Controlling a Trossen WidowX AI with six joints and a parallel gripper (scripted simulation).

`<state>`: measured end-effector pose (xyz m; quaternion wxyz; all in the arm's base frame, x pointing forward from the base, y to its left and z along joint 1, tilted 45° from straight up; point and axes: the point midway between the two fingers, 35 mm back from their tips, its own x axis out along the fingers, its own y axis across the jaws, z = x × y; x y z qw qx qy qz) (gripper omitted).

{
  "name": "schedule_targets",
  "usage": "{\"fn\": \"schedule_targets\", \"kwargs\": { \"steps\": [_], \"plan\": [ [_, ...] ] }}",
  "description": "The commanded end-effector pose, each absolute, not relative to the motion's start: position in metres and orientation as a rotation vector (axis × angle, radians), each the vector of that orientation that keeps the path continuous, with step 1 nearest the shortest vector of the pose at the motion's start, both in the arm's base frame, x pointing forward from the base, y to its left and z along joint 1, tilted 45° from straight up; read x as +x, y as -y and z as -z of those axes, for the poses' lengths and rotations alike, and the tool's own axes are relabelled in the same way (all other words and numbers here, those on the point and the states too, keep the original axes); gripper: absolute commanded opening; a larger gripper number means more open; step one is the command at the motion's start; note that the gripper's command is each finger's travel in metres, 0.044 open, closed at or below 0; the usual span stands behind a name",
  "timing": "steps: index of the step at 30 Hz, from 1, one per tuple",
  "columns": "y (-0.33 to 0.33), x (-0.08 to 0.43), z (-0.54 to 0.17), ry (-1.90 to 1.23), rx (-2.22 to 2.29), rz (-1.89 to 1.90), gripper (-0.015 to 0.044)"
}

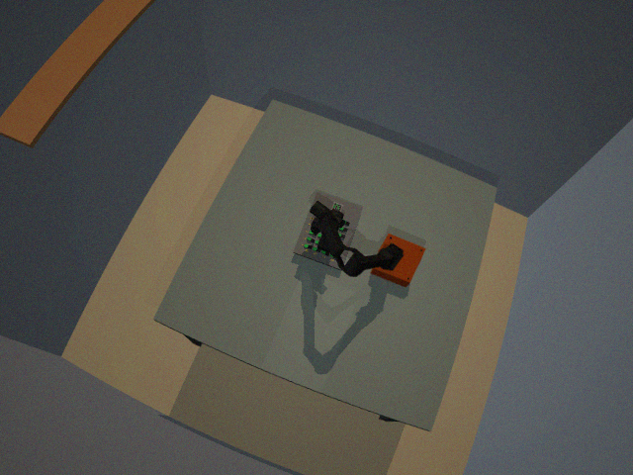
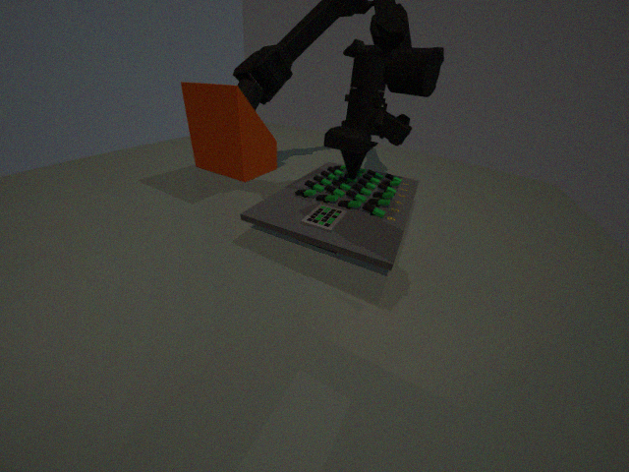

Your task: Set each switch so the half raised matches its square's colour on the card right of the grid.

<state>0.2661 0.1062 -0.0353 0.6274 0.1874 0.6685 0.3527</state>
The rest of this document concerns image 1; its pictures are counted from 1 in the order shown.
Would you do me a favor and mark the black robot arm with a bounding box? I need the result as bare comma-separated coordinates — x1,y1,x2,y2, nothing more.
310,201,404,277

